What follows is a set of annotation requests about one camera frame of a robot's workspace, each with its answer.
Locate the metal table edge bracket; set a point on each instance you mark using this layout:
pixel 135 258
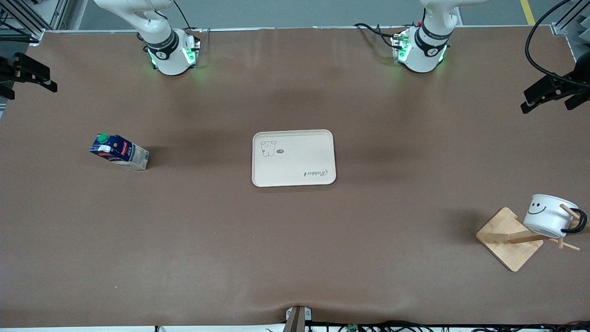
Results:
pixel 297 318

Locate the aluminium frame black struts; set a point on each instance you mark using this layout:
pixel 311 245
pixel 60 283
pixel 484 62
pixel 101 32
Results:
pixel 18 31

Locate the beige plastic tray bear print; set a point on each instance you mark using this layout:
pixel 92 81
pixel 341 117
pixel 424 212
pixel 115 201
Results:
pixel 295 159

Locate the aluminium frame corner post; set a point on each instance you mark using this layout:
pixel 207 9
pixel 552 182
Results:
pixel 564 28

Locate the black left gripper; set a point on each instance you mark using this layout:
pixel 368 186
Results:
pixel 569 84

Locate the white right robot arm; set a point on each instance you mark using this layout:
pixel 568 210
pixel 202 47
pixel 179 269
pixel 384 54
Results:
pixel 161 46

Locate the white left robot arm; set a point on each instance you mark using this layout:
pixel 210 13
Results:
pixel 426 46

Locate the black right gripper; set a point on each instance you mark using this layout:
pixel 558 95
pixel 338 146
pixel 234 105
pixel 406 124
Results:
pixel 5 70

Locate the wooden cup stand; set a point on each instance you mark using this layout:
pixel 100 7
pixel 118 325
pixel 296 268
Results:
pixel 507 237

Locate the blue milk carton green cap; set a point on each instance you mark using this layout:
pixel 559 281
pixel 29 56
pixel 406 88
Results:
pixel 122 152

